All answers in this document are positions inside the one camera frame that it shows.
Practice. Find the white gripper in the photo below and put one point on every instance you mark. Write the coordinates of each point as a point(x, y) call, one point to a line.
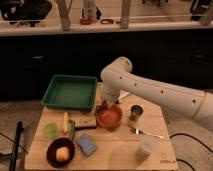
point(109, 94)

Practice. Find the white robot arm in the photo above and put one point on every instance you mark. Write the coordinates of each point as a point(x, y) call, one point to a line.
point(194, 104)

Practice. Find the green plastic tray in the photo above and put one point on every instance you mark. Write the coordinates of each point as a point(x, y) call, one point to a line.
point(69, 92)

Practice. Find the orange bowl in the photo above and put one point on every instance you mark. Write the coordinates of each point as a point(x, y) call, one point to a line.
point(111, 117)

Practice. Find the dark metal cup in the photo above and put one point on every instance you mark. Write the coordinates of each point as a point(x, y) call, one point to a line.
point(136, 112)

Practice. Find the wooden block brush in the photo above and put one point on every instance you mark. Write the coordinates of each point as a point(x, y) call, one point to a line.
point(85, 123)

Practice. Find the metal fork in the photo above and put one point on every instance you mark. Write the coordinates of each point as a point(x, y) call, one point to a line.
point(138, 131)

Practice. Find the yellow banana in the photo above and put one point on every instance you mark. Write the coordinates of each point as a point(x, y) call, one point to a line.
point(65, 123)

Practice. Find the blue sponge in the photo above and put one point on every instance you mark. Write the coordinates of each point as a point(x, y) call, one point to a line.
point(85, 142)

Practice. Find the translucent plastic cup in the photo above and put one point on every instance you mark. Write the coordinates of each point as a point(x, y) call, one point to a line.
point(147, 145)

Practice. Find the small green lid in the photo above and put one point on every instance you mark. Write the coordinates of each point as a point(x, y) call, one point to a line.
point(50, 131)

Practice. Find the yellow apple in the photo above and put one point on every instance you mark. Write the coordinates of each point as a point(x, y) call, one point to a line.
point(62, 154)

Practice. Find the dark brown plate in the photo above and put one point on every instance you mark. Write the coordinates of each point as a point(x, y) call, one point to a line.
point(51, 152)

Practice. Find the black pole stand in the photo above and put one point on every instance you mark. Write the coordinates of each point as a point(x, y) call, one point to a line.
point(13, 158)

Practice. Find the black office chair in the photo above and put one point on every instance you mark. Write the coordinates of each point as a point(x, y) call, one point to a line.
point(24, 11)

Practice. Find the green peeler handle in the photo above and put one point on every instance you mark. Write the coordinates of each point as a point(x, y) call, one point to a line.
point(72, 130)

